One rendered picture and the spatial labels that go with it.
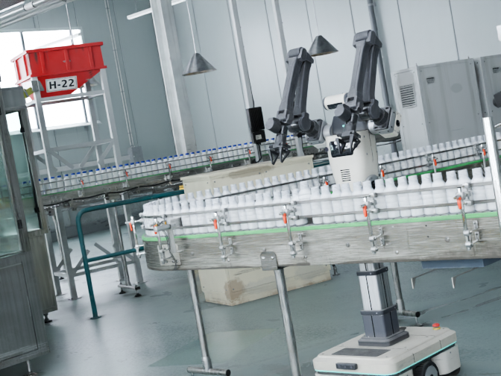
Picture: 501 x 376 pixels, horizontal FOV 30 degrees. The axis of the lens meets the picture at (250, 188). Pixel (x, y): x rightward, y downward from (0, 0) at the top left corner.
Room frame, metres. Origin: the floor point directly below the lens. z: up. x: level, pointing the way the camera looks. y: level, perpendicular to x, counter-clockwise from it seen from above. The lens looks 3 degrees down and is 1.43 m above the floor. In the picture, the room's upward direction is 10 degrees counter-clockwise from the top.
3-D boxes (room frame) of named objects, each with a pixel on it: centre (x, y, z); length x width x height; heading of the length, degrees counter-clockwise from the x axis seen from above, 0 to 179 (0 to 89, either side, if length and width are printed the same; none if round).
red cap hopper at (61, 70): (10.83, 1.94, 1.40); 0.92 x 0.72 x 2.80; 118
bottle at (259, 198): (4.44, -0.03, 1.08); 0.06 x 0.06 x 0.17
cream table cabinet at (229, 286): (8.70, 0.01, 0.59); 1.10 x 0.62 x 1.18; 118
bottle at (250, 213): (4.47, 0.01, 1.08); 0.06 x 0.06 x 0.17
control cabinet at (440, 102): (10.32, -2.19, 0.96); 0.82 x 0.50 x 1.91; 118
